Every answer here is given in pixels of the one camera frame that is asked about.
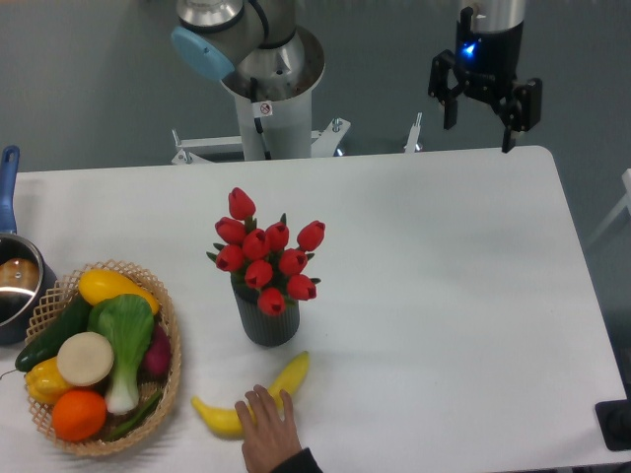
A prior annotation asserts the yellow squash toy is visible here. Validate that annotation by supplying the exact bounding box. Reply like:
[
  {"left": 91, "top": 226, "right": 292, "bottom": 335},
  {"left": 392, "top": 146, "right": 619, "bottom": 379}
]
[{"left": 78, "top": 269, "right": 160, "bottom": 315}]

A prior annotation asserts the white metal mounting frame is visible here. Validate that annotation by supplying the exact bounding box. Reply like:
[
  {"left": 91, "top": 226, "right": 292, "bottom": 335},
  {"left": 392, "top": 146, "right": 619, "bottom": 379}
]
[{"left": 171, "top": 111, "right": 423, "bottom": 165}]

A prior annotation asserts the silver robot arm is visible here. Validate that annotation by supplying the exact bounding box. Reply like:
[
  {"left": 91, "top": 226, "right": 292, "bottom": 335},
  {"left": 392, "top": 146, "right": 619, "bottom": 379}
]
[{"left": 428, "top": 1, "right": 543, "bottom": 153}]

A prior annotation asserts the green bok choy toy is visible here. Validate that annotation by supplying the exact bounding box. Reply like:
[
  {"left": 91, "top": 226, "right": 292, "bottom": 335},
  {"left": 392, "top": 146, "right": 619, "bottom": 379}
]
[{"left": 88, "top": 294, "right": 154, "bottom": 415}]

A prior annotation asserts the person's hand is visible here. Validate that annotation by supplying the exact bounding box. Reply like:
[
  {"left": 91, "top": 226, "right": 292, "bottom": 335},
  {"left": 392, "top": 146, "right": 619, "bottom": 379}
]
[{"left": 235, "top": 384, "right": 303, "bottom": 472}]

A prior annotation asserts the dark sleeve forearm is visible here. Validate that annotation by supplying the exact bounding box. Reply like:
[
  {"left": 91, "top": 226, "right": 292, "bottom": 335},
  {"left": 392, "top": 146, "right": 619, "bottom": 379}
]
[{"left": 270, "top": 447, "right": 322, "bottom": 473}]

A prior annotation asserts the silver robot base column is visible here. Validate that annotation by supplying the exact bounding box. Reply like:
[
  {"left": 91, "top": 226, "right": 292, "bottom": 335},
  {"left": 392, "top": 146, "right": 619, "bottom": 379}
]
[{"left": 171, "top": 0, "right": 324, "bottom": 161}]

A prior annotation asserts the white frame at right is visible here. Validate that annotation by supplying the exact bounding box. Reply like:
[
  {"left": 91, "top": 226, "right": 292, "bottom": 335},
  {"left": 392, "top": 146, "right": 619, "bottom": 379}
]
[{"left": 586, "top": 169, "right": 630, "bottom": 250}]

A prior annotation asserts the dark green cucumber toy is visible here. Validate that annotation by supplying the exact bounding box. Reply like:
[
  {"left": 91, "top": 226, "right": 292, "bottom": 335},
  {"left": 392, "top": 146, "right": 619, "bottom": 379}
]
[{"left": 15, "top": 295, "right": 92, "bottom": 372}]

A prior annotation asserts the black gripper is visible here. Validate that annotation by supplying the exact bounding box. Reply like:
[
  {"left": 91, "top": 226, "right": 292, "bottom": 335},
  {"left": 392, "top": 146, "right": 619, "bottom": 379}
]
[{"left": 428, "top": 21, "right": 543, "bottom": 153}]

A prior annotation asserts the yellow bell pepper toy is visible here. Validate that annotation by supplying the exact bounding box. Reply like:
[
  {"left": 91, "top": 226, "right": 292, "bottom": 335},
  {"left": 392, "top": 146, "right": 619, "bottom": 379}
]
[{"left": 25, "top": 357, "right": 74, "bottom": 405}]

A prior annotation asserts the beige round radish slice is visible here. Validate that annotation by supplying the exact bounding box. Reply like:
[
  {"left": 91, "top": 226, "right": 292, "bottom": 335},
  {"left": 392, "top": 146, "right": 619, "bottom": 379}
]
[{"left": 56, "top": 331, "right": 114, "bottom": 387}]

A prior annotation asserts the blue handled saucepan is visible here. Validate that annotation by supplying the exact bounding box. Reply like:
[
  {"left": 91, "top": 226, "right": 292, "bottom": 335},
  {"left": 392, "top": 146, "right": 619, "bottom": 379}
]
[{"left": 1, "top": 145, "right": 56, "bottom": 346}]

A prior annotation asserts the black device at edge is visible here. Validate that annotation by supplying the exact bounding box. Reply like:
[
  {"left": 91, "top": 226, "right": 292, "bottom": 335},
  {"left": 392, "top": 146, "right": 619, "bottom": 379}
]
[{"left": 595, "top": 399, "right": 631, "bottom": 451}]

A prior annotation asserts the red tulip bouquet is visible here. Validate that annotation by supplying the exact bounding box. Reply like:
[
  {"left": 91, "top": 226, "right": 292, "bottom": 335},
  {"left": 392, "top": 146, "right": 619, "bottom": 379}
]
[{"left": 206, "top": 187, "right": 326, "bottom": 317}]

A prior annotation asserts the yellow toy banana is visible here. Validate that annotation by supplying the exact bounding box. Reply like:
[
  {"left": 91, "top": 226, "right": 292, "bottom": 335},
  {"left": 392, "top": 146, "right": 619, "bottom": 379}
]
[{"left": 190, "top": 351, "right": 311, "bottom": 439}]

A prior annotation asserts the purple onion toy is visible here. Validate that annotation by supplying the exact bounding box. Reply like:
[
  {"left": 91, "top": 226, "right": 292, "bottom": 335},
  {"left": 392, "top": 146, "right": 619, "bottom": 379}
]
[{"left": 141, "top": 324, "right": 172, "bottom": 377}]

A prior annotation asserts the woven wicker basket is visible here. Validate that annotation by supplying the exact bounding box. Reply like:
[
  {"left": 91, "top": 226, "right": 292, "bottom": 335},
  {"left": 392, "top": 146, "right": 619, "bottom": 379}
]
[{"left": 26, "top": 260, "right": 181, "bottom": 456}]

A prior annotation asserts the orange toy fruit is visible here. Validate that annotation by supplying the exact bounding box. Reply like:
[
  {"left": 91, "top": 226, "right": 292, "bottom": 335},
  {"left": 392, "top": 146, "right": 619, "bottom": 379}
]
[{"left": 52, "top": 389, "right": 107, "bottom": 442}]

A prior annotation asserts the green bean pod toy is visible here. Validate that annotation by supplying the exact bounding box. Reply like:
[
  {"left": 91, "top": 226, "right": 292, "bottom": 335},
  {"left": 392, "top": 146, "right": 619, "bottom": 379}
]
[{"left": 104, "top": 390, "right": 163, "bottom": 442}]

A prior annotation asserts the dark grey ribbed vase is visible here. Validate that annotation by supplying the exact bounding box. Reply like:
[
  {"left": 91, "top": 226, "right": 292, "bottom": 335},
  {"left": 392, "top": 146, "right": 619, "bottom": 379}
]
[{"left": 231, "top": 279, "right": 301, "bottom": 347}]

